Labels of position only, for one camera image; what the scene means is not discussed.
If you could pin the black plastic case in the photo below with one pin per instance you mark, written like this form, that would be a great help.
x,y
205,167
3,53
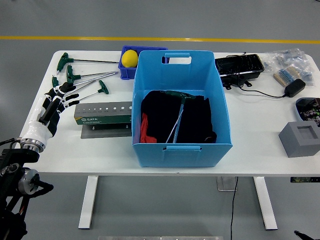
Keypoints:
x,y
240,66

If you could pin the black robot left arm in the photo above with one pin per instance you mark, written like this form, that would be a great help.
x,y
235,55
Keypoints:
x,y
10,160

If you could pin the black power adapter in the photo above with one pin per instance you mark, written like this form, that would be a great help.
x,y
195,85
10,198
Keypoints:
x,y
295,87

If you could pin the small dark blue bin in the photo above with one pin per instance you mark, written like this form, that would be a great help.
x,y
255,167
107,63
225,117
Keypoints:
x,y
127,71

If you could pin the black cloth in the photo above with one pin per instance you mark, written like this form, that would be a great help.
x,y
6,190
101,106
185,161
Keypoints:
x,y
160,117

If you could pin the red cloth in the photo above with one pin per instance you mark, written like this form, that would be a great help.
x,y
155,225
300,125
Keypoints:
x,y
145,130

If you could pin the taped resistor bundle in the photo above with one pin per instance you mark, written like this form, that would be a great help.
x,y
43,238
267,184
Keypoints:
x,y
286,75

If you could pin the black table control panel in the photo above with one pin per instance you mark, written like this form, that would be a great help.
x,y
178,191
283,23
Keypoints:
x,y
305,179

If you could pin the blue tray with electronic parts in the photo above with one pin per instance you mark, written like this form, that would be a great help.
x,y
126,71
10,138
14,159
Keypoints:
x,y
308,108

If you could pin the white table leg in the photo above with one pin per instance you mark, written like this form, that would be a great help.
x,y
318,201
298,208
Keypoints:
x,y
88,202
265,202

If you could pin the large light blue plastic box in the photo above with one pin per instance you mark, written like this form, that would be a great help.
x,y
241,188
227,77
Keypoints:
x,y
185,157

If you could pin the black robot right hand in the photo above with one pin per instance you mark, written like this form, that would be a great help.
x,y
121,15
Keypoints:
x,y
303,236

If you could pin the green steel SATA tool stand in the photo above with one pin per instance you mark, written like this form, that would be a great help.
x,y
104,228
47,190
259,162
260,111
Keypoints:
x,y
105,120

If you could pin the grey under-table bracket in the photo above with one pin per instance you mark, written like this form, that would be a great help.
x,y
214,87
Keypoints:
x,y
225,185

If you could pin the yellow lemon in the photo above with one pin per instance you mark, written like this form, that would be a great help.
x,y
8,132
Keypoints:
x,y
129,58

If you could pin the clear plastic parts bags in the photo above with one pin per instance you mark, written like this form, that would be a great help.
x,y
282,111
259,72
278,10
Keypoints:
x,y
290,57

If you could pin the grey recessed block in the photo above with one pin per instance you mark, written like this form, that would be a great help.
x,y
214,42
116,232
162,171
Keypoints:
x,y
297,145

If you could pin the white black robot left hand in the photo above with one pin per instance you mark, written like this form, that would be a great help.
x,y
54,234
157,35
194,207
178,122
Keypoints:
x,y
40,130

